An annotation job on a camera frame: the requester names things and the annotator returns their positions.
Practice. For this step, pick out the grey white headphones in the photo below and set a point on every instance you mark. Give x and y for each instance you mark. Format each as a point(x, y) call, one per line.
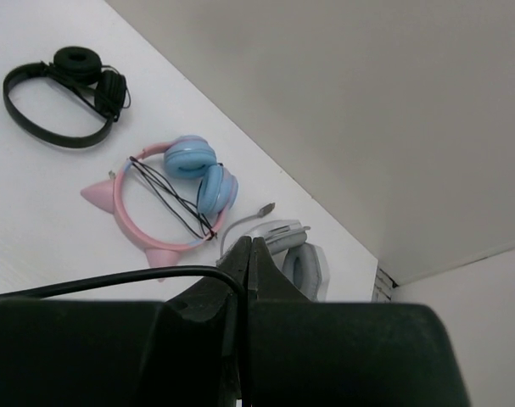
point(304, 264)

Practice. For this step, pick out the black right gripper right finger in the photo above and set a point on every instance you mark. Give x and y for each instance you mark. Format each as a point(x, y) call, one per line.
point(305, 353)

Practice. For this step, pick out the pink blue cat-ear headphones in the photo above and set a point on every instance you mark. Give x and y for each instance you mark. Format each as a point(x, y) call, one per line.
point(189, 181)

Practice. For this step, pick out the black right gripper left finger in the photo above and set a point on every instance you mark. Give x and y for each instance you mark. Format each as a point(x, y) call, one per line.
point(186, 351)

